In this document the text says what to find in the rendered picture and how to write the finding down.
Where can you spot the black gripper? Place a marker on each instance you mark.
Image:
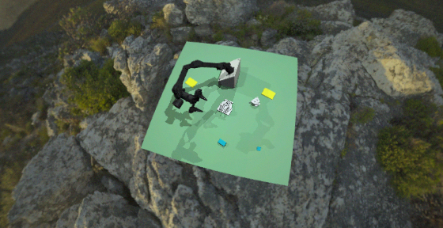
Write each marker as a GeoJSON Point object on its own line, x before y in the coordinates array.
{"type": "Point", "coordinates": [192, 99]}

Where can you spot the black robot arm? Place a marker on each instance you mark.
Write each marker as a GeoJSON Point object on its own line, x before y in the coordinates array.
{"type": "Point", "coordinates": [179, 91]}

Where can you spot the blue rectangular block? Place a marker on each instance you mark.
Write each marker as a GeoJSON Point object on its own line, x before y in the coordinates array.
{"type": "Point", "coordinates": [222, 142]}

